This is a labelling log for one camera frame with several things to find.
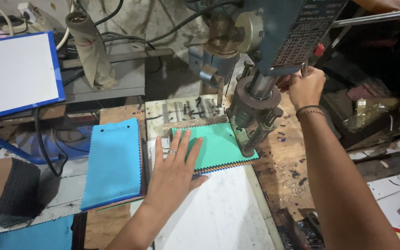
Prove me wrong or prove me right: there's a blue fabric swatch stack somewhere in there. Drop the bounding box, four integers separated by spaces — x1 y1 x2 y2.
79 117 148 212

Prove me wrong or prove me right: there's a white power plug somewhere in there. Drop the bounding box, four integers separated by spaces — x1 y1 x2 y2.
17 2 38 22

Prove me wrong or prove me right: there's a brown cardboard tube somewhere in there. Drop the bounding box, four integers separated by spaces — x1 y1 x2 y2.
65 10 118 91

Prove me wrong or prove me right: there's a white board with blue edge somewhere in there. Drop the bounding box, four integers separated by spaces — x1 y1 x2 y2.
0 31 66 123

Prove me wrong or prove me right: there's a large white sheet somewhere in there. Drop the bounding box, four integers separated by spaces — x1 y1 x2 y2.
131 138 277 250

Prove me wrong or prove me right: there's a pile of metal scraps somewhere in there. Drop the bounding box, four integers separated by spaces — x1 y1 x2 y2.
277 208 326 250

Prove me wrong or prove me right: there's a person's right hand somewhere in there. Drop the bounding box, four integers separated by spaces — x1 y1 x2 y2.
276 66 326 112

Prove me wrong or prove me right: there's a loose blue fabric piece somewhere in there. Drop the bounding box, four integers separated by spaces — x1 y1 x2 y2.
0 215 74 250

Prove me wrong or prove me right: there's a long metal feed lever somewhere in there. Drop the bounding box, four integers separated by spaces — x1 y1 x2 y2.
331 8 400 29

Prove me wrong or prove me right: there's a green fabric swatch stack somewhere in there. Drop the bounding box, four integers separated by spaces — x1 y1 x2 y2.
170 122 260 175

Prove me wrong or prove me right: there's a blue plastic bag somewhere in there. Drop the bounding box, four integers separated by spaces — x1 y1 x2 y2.
15 126 94 161

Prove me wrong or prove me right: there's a black wrist bracelet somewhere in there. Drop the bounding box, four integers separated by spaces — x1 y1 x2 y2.
295 104 321 117

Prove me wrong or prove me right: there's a white drilled backing board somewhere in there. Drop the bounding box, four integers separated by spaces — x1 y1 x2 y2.
145 94 229 140

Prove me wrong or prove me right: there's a dark wooden plank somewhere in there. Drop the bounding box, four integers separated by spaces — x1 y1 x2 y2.
354 150 400 183

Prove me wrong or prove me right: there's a blue metal frame tube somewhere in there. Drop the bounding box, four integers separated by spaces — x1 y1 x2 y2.
0 129 63 165

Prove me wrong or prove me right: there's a grey metal machine housing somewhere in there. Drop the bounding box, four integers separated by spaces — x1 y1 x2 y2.
60 34 174 104

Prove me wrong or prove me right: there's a teal drill press machine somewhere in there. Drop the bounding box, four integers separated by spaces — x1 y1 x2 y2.
184 0 350 158

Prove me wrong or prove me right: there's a person's left hand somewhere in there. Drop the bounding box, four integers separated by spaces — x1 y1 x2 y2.
144 129 209 209

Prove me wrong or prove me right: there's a black power cable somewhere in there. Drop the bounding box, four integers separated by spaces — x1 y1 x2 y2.
33 107 69 178

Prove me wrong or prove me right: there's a gold bead bracelet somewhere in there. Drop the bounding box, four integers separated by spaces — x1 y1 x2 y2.
297 109 326 121

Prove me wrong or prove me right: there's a crumpled clear plastic wrap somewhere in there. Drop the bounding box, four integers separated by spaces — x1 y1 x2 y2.
342 97 400 133

